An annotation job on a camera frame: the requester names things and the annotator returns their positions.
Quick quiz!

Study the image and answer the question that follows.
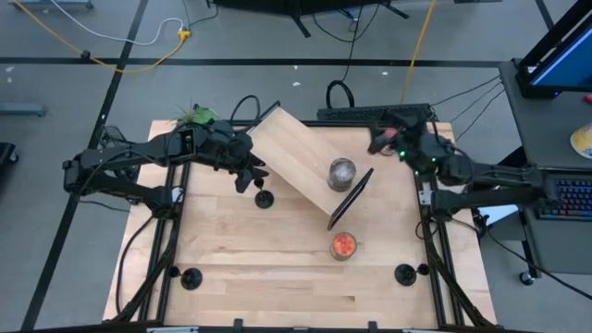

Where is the black aluminium table frame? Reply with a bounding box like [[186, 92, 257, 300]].
[[104, 120, 499, 333]]

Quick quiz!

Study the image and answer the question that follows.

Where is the white paper sheet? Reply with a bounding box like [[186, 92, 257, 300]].
[[476, 203, 520, 227]]

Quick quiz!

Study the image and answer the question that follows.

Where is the black looped floor cable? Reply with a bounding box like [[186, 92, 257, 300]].
[[325, 0, 366, 111]]

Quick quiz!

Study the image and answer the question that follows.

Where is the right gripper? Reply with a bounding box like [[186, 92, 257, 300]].
[[368, 110, 434, 156]]

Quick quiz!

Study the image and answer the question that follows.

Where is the dark grey side desk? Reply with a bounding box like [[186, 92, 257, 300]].
[[498, 59, 592, 286]]

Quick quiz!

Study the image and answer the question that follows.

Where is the grey candle tin orange wax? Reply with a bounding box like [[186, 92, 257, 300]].
[[329, 231, 358, 262]]

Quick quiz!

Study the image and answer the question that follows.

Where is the grey table foot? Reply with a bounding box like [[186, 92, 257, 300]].
[[8, 0, 94, 10], [0, 102, 47, 117]]

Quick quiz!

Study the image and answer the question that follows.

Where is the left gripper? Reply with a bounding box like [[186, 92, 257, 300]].
[[203, 120, 270, 194]]

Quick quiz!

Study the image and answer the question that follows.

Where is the yellow hanging extension cord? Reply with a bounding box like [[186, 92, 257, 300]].
[[400, 0, 438, 105]]

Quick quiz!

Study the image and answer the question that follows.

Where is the backlit black keyboard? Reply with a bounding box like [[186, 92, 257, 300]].
[[536, 178, 592, 221]]

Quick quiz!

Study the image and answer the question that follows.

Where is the black partition screen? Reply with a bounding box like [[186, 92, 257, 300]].
[[210, 0, 411, 39]]

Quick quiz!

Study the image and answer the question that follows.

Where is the long black electronics box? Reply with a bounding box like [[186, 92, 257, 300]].
[[316, 103, 434, 123]]

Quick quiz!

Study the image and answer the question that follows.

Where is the black candlestick holder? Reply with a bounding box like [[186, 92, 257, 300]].
[[394, 262, 431, 288], [253, 177, 276, 210], [166, 265, 204, 291]]

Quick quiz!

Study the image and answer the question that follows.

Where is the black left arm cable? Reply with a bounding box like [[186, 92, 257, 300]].
[[229, 94, 263, 126]]

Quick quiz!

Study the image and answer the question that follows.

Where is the white floor cable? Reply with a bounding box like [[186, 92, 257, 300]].
[[48, 0, 186, 47]]

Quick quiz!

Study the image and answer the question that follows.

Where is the green artificial plant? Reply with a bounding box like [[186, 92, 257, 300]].
[[173, 104, 219, 129]]

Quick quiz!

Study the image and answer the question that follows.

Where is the yellow floor extension cord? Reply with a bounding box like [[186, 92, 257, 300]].
[[11, 0, 193, 75]]

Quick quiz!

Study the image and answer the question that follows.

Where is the desk monitor blue screen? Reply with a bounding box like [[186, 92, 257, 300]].
[[515, 0, 592, 100]]

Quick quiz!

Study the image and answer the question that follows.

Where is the wooden shelf black metal frame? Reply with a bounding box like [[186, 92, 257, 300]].
[[247, 100, 376, 231]]

